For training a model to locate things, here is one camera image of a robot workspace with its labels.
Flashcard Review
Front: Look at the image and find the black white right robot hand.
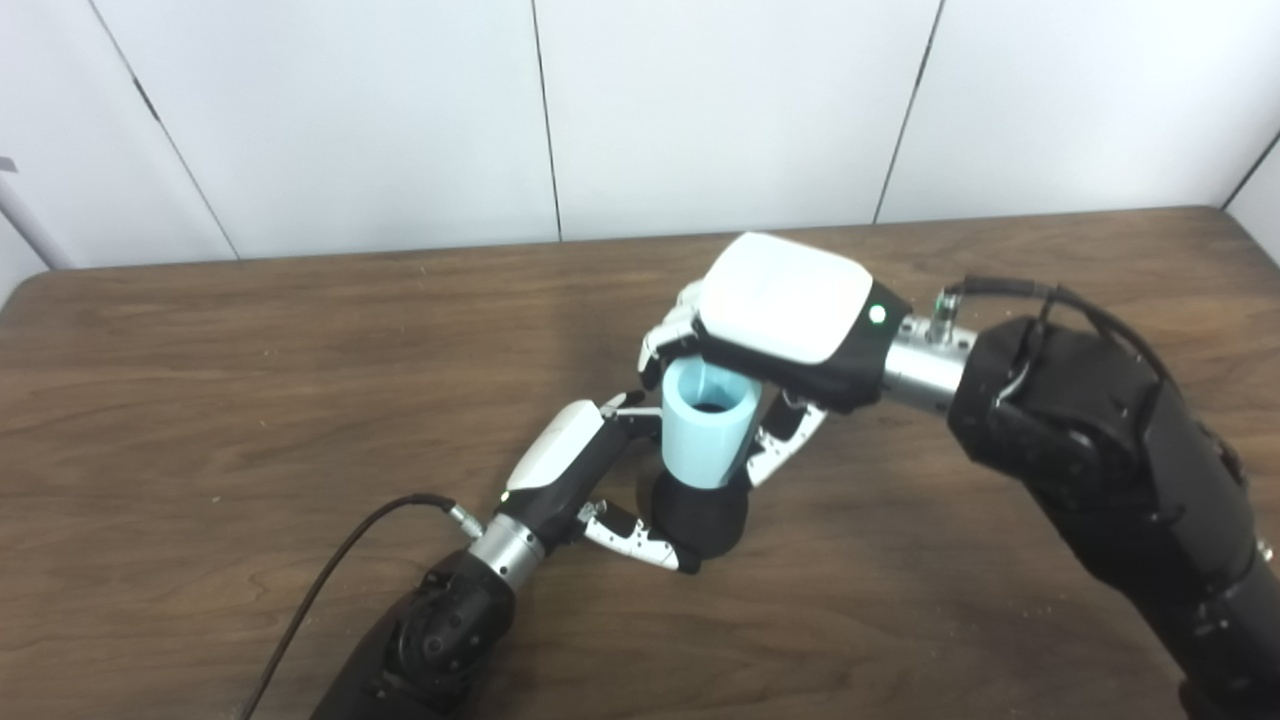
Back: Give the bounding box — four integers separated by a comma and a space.
638, 232, 913, 489

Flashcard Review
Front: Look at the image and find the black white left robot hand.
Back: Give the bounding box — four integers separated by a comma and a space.
495, 391, 702, 576

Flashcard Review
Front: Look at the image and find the light-blue hose piece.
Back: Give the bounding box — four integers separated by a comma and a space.
661, 356, 764, 490

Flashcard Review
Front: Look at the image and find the black flared nozzle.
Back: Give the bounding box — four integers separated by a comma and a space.
651, 472, 750, 560

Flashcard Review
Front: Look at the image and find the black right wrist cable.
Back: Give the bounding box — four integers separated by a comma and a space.
928, 277, 1246, 471

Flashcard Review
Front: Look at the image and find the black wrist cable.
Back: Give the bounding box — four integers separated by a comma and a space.
928, 277, 1246, 471
238, 493, 484, 720

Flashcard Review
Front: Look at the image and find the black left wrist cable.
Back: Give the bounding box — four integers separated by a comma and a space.
238, 493, 484, 720

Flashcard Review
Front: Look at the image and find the white wall corner post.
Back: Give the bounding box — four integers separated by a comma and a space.
0, 160, 76, 271

